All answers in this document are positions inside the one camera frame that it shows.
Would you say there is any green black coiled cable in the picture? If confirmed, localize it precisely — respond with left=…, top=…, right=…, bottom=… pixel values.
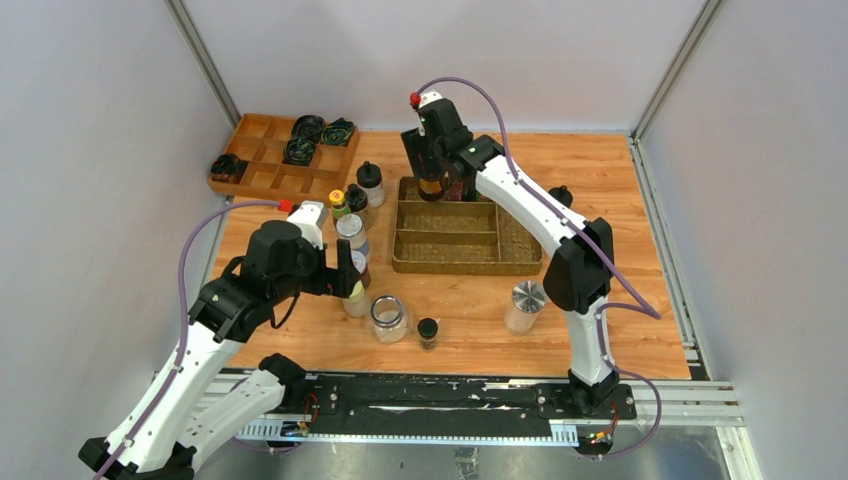
left=321, top=117, right=356, bottom=148

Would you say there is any small black cap spice jar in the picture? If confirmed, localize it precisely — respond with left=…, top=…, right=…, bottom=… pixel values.
left=417, top=317, right=439, bottom=351

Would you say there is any right black cap shaker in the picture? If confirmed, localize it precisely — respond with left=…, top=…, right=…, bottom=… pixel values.
left=548, top=185, right=574, bottom=208

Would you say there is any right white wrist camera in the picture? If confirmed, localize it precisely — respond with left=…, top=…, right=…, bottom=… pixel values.
left=417, top=90, right=443, bottom=136

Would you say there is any tall black cap oil bottle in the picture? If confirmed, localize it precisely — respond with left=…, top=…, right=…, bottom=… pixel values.
left=445, top=180, right=467, bottom=201

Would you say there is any black coiled cable outside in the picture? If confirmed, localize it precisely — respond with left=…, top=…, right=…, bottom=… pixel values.
left=209, top=153, right=249, bottom=184

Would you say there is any yellow cap green bottle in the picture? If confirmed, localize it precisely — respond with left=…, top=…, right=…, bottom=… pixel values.
left=328, top=190, right=351, bottom=222

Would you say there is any open glass jar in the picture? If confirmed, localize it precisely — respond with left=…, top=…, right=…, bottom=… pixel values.
left=369, top=295, right=409, bottom=344

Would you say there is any coiled cable in organizer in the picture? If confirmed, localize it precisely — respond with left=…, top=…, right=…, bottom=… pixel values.
left=291, top=114, right=327, bottom=142

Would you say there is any yellow cap chili sauce bottle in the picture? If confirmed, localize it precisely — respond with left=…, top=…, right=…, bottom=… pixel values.
left=461, top=187, right=488, bottom=202

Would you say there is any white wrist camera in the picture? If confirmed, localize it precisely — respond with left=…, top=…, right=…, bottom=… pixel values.
left=417, top=90, right=443, bottom=136
left=286, top=200, right=329, bottom=250

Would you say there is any wooden compartment organizer box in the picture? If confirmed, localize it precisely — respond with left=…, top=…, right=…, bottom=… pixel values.
left=207, top=113, right=360, bottom=203

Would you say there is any steel lid glass jar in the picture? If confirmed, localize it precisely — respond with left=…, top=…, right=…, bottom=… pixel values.
left=504, top=280, right=547, bottom=336

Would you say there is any red cap sauce bottle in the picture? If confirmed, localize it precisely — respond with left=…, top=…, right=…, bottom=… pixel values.
left=417, top=174, right=446, bottom=202

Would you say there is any small black cap bottle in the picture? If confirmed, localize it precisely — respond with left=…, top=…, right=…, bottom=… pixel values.
left=345, top=183, right=373, bottom=230

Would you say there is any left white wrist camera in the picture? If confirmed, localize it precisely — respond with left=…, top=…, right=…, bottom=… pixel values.
left=286, top=200, right=329, bottom=250

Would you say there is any woven divided basket tray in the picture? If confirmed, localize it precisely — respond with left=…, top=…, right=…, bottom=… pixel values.
left=391, top=176, right=544, bottom=276

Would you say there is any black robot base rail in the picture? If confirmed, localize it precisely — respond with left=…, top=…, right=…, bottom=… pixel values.
left=236, top=373, right=637, bottom=453

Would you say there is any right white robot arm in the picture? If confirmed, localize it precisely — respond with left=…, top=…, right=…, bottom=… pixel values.
left=400, top=92, right=619, bottom=418

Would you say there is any black cap shaker bottle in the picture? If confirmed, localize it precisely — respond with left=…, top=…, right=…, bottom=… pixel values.
left=356, top=161, right=386, bottom=208

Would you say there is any pale green cap shaker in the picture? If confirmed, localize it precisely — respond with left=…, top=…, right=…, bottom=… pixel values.
left=342, top=281, right=371, bottom=318

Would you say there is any silver lid salt jar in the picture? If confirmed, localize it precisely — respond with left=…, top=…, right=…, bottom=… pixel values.
left=335, top=214, right=370, bottom=258

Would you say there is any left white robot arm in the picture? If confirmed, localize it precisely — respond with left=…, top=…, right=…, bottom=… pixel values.
left=78, top=220, right=359, bottom=479

